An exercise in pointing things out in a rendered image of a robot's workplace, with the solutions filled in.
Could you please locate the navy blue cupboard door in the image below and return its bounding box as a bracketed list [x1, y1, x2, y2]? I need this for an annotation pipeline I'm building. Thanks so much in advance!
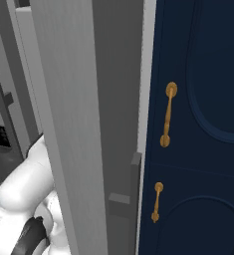
[137, 161, 234, 255]
[144, 0, 234, 178]

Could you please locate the navy blue lower cupboard door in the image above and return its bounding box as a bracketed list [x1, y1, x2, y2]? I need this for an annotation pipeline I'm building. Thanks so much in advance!
[137, 161, 234, 255]

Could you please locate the grey fridge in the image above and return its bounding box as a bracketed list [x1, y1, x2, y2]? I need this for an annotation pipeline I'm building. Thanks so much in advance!
[0, 0, 157, 255]

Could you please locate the short brass cupboard handle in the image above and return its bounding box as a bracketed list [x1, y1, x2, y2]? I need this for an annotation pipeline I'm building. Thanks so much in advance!
[150, 181, 164, 224]

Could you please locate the dark grey fridge door handle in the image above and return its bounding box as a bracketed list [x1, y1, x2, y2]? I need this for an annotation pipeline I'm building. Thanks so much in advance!
[108, 151, 143, 255]

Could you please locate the long brass cupboard handle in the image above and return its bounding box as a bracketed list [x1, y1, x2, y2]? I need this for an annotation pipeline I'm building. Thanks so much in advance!
[159, 81, 178, 148]

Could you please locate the grey fridge door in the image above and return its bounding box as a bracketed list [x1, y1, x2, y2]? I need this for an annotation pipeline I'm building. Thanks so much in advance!
[29, 0, 146, 255]

